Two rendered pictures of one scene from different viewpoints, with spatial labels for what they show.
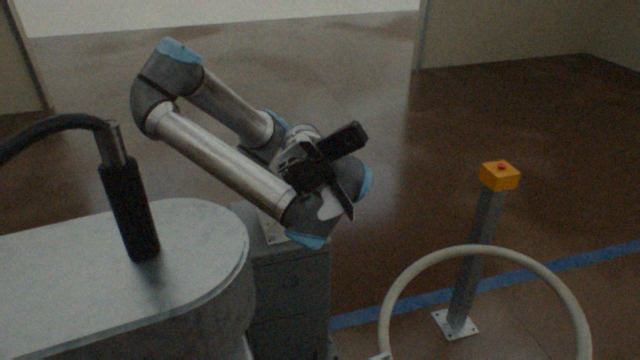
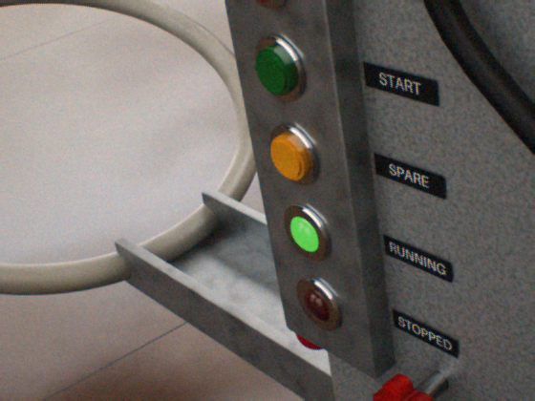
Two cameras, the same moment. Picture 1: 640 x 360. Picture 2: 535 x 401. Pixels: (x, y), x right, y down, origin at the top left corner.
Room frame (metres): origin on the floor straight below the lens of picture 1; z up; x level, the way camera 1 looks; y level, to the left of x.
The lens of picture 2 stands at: (0.64, 0.65, 1.62)
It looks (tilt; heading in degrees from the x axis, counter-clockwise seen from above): 31 degrees down; 257
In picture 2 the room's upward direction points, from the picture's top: 11 degrees counter-clockwise
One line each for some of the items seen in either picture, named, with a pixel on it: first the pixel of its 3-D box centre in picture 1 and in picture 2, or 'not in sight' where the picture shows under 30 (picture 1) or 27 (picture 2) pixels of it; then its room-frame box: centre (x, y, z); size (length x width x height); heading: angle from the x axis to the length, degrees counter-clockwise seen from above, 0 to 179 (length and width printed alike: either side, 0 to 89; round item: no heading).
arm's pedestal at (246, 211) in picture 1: (281, 284); not in sight; (1.45, 0.18, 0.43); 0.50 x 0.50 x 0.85; 16
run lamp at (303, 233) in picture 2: not in sight; (307, 232); (0.52, 0.20, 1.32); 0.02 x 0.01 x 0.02; 113
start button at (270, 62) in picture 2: not in sight; (277, 70); (0.52, 0.20, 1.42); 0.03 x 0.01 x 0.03; 113
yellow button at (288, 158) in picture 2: not in sight; (291, 156); (0.52, 0.20, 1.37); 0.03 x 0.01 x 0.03; 113
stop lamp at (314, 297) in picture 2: not in sight; (319, 303); (0.52, 0.20, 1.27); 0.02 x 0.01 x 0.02; 113
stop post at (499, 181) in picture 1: (474, 256); not in sight; (1.53, -0.81, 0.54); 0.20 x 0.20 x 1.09; 16
